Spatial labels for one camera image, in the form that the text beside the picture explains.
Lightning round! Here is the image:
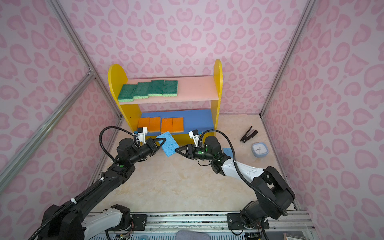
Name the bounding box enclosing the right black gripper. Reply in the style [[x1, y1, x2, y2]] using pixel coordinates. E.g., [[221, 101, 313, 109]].
[[176, 145, 215, 161]]

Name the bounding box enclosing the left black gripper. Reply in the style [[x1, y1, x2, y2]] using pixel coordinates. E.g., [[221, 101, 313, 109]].
[[129, 137, 166, 166]]

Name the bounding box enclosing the blue sponge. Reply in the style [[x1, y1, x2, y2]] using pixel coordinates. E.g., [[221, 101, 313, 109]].
[[223, 148, 233, 158], [156, 132, 180, 157]]

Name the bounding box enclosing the orange sponge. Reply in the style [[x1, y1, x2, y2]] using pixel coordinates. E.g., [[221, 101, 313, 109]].
[[161, 118, 173, 134], [149, 117, 162, 133], [138, 118, 150, 130], [171, 118, 184, 133]]

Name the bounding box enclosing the green sponge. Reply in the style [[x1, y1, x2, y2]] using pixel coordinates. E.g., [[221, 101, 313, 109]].
[[134, 82, 151, 99], [163, 80, 178, 97], [148, 80, 165, 97], [118, 85, 137, 103]]

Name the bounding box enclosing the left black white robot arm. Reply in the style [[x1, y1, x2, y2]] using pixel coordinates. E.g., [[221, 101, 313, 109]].
[[30, 138, 167, 240]]

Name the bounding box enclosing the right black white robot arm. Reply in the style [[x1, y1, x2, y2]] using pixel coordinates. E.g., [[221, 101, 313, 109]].
[[175, 136, 296, 229]]

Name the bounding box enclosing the yellow shelf with coloured boards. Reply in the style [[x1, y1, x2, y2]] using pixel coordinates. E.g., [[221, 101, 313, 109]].
[[108, 60, 224, 145]]

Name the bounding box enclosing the black clip tool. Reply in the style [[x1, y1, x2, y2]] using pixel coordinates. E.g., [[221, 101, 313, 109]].
[[240, 126, 259, 143]]

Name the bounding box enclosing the small blue white clock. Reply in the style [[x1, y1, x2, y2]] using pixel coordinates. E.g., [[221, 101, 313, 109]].
[[252, 142, 269, 158]]

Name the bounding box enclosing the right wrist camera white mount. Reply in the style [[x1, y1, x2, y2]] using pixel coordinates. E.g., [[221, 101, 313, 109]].
[[189, 130, 200, 148]]

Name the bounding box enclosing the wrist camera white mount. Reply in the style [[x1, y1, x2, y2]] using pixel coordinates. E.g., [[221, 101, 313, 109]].
[[133, 127, 148, 147], [189, 130, 200, 148]]

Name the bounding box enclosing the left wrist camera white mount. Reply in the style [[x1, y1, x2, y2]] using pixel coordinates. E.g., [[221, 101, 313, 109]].
[[133, 127, 148, 147]]

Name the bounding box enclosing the left aluminium frame beam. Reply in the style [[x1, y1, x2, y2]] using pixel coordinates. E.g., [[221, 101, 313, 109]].
[[1, 70, 95, 193]]

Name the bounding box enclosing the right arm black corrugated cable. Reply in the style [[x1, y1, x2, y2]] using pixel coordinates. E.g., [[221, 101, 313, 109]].
[[197, 129, 289, 217]]

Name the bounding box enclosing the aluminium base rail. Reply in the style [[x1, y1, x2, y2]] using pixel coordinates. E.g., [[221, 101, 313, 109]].
[[55, 209, 320, 240]]

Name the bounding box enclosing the right aluminium frame post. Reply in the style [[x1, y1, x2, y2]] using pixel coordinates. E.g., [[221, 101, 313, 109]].
[[260, 0, 319, 119]]

